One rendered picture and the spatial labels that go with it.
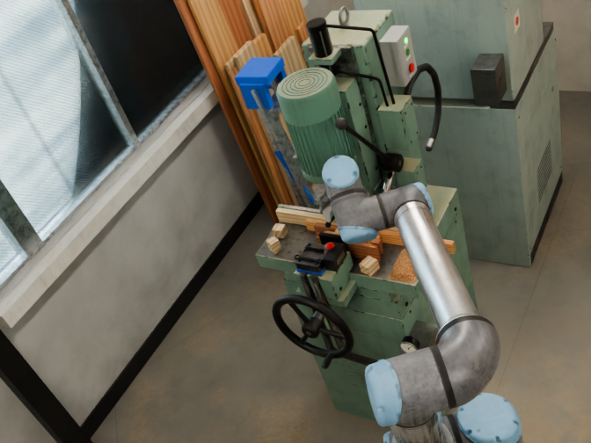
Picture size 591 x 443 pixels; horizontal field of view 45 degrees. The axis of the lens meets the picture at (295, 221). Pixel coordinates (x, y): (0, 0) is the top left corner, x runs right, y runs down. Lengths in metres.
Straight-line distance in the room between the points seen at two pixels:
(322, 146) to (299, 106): 0.15
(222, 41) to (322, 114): 1.59
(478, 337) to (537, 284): 2.06
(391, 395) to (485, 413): 0.62
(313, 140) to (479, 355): 0.98
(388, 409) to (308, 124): 1.00
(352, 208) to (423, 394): 0.61
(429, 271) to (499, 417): 0.51
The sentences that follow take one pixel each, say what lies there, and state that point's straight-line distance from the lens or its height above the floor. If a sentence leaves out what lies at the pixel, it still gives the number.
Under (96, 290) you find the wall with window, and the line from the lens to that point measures 3.32.
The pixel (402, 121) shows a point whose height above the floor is 1.26.
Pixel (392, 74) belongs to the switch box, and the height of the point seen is 1.37.
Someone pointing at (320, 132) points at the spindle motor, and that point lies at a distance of 2.09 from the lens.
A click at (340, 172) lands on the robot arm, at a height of 1.45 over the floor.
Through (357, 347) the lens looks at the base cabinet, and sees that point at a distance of 2.63.
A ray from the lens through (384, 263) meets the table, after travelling 2.31.
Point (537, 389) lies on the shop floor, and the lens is 3.05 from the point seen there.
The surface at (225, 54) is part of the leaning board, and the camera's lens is 3.59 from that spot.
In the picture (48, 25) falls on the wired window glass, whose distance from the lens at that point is 3.15.
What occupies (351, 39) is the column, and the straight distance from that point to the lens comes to 2.22.
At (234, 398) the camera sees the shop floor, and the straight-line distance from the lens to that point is 3.31.
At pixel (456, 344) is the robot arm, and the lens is 1.34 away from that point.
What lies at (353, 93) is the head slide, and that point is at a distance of 2.21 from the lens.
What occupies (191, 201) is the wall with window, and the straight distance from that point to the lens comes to 3.71.
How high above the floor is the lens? 2.50
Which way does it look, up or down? 38 degrees down
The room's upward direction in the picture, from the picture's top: 20 degrees counter-clockwise
